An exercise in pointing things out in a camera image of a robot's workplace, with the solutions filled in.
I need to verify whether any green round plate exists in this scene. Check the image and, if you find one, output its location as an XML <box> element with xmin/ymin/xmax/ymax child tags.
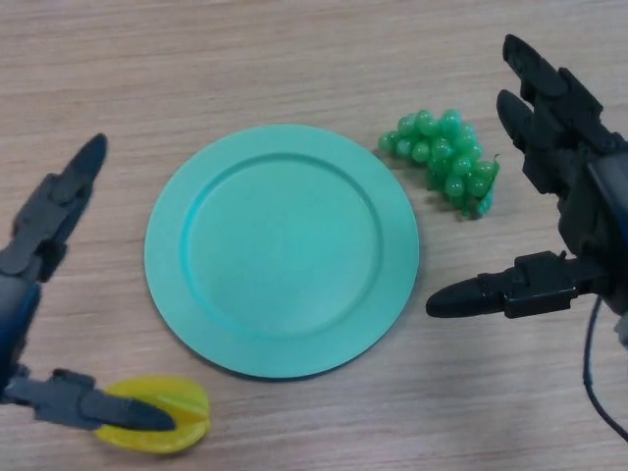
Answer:
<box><xmin>144</xmin><ymin>124</ymin><xmax>421</xmax><ymax>381</ymax></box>

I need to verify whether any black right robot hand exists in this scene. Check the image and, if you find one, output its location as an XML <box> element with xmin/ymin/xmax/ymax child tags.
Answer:
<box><xmin>425</xmin><ymin>33</ymin><xmax>628</xmax><ymax>320</ymax></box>

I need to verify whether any yellow starfruit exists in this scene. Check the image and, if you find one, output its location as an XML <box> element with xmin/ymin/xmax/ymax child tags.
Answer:
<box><xmin>92</xmin><ymin>375</ymin><xmax>214</xmax><ymax>455</ymax></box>

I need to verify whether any green grape bunch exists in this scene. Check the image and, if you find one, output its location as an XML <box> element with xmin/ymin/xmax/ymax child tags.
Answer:
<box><xmin>377</xmin><ymin>108</ymin><xmax>502</xmax><ymax>223</ymax></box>

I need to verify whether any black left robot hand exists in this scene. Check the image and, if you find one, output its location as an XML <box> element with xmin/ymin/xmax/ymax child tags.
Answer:
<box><xmin>0</xmin><ymin>132</ymin><xmax>177</xmax><ymax>439</ymax></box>

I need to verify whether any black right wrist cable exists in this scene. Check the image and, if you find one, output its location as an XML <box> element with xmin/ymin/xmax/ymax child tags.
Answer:
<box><xmin>581</xmin><ymin>296</ymin><xmax>628</xmax><ymax>441</ymax></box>

